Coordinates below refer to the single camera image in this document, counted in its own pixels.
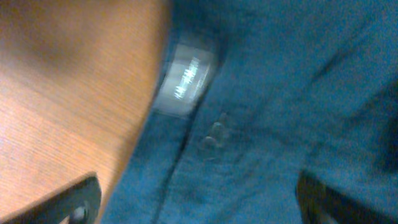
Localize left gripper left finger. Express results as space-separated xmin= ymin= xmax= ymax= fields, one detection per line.
xmin=1 ymin=172 xmax=101 ymax=224

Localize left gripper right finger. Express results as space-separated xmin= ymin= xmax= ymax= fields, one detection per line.
xmin=295 ymin=171 xmax=397 ymax=224

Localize dark blue shorts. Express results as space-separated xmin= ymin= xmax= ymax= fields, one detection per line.
xmin=101 ymin=1 xmax=397 ymax=223

